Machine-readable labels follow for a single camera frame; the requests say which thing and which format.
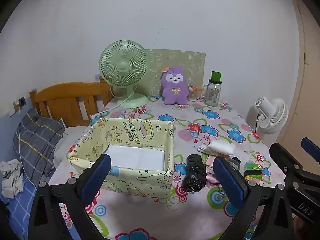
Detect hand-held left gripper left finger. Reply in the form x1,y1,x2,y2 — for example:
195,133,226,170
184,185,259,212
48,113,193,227
27,153,112,240

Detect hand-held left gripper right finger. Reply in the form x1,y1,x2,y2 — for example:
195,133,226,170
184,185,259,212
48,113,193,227
212,156,295,240

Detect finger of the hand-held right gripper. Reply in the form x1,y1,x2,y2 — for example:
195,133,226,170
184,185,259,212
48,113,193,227
301,137,320,163
269,142,320,193

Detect green tissue packet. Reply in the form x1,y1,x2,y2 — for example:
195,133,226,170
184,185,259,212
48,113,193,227
244,161,264,178

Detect white cloth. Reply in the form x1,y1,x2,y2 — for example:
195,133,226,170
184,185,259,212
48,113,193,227
209,141,235,155
0,159,24,199

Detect yellow cartoon fabric storage box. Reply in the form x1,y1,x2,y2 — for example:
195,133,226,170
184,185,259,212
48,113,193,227
66,117,175,199

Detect pink packet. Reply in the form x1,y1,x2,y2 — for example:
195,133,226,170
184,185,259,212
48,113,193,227
204,154,230,167

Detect white floor fan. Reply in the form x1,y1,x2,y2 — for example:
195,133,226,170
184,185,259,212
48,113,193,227
246,96,289,137

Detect white quilt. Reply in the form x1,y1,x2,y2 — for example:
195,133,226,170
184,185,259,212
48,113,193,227
54,126,88,168

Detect grey plaid pillow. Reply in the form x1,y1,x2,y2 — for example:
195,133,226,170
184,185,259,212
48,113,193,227
13,108,66,187

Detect floral tablecloth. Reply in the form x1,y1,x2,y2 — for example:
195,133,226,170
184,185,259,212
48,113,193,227
49,95,288,240

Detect blue checked bed sheet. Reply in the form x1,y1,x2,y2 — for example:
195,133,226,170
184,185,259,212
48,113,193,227
0,177,75,240

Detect crumpled white cloth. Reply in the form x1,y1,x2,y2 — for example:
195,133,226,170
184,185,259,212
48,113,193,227
0,159,24,199

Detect glass jar mug green lid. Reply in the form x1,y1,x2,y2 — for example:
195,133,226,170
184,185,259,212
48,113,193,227
201,71,223,107

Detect wooden bed headboard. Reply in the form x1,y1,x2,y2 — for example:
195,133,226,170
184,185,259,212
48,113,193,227
29,76,115,128

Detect cotton swab container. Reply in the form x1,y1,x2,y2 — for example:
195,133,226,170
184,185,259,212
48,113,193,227
187,84,202,102

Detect purple plush toy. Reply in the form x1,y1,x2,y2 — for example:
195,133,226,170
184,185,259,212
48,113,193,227
160,66,189,105

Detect green desk fan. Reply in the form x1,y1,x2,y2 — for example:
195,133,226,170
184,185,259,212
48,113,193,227
99,40,150,108

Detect green patterned board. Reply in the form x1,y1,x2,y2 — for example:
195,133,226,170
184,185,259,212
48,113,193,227
145,49,206,98

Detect white fan power cord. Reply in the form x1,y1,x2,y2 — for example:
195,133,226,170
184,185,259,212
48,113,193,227
90,84,139,120

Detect white charging cable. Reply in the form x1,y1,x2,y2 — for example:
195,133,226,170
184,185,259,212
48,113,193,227
15,104,25,180

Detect wall socket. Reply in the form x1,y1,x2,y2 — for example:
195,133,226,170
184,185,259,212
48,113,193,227
14,96,27,112

